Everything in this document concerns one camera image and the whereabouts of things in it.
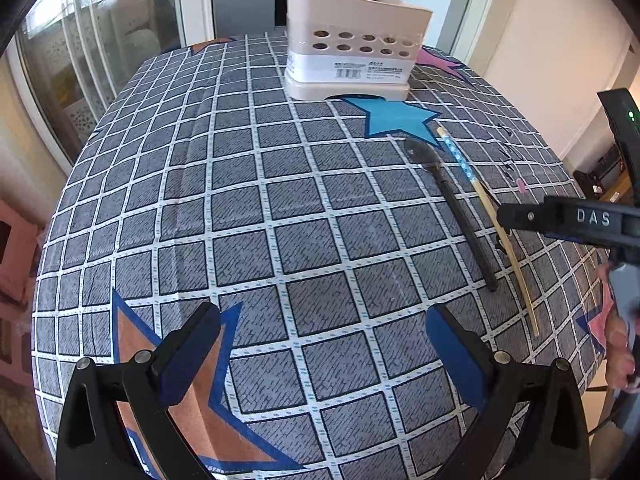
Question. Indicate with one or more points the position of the person's right hand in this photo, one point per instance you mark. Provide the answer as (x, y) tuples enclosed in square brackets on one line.
[(617, 355)]

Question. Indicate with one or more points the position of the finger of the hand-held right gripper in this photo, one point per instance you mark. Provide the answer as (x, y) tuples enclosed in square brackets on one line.
[(525, 217)]

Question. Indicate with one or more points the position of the dark low furniture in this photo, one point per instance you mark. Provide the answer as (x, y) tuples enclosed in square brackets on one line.
[(600, 170)]

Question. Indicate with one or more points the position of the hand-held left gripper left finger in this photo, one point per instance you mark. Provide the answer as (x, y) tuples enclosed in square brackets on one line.
[(187, 360)]

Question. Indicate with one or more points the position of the black spoon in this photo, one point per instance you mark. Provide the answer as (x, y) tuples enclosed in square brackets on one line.
[(460, 220)]

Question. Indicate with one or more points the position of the blue patterned bamboo chopstick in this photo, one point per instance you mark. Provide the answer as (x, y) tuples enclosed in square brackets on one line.
[(467, 170)]

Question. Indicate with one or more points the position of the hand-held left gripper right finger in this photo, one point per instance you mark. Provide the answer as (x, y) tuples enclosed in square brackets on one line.
[(457, 355)]

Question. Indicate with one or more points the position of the pink plastic utensil holder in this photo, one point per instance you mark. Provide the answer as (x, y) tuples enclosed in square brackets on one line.
[(350, 60)]

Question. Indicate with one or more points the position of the white fridge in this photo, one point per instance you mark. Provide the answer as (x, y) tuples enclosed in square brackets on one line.
[(450, 0)]

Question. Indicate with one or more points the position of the grey checked star tablecloth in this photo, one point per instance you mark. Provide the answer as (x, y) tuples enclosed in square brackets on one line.
[(250, 210)]

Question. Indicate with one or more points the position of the sliding glass door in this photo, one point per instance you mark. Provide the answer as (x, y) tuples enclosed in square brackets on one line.
[(75, 60)]

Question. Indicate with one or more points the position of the pink plastic stool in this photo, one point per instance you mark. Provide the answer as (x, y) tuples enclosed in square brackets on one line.
[(15, 280)]

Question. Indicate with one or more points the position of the grey kitchen cabinet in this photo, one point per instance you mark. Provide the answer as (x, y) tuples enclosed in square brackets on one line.
[(240, 5)]

